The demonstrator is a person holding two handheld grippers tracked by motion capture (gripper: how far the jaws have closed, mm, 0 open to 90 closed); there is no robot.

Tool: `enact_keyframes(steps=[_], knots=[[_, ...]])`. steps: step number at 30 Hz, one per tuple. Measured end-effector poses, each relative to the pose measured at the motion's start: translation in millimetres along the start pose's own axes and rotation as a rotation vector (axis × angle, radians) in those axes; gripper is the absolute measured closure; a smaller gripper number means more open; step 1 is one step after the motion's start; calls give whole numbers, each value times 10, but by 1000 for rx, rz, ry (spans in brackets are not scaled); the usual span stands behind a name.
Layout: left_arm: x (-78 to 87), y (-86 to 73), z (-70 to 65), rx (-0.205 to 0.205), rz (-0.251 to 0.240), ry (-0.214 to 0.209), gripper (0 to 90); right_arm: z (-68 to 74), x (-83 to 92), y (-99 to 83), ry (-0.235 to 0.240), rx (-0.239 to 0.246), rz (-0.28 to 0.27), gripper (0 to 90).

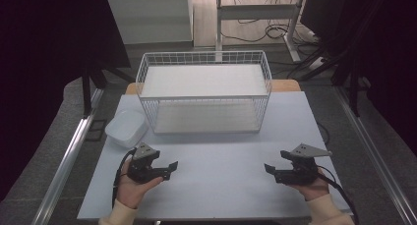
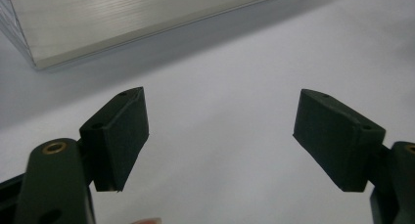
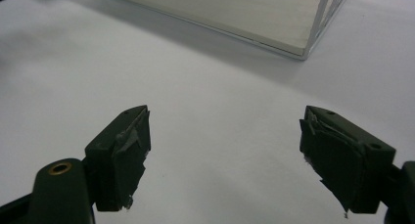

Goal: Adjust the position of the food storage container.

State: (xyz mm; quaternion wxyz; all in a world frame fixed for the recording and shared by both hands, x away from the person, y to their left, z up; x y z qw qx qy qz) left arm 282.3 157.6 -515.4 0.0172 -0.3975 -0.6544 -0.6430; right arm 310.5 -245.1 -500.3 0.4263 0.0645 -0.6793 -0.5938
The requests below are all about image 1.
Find white wire shelf rack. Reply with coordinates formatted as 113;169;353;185
135;50;273;135

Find white metal desk frame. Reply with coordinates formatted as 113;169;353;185
214;0;307;63

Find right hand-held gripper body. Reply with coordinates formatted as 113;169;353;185
274;142;332;187

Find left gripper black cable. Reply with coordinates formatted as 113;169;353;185
111;147;137;209

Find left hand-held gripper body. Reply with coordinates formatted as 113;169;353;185
127;141;172;185

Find black stand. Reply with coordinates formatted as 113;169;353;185
80;66;136;119
330;64;372;117

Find person's left hand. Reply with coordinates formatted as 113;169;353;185
116;167;164;209

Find person's right hand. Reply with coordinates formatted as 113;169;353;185
288;167;330;202

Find aluminium rail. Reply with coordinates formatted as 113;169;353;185
333;85;417;225
30;87;105;225

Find white plastic container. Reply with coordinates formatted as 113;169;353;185
104;108;149;149

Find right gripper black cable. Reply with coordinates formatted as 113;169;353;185
316;165;360;225

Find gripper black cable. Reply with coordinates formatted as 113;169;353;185
111;147;137;209
316;165;360;225

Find black floor cables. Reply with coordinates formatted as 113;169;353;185
219;0;328;80

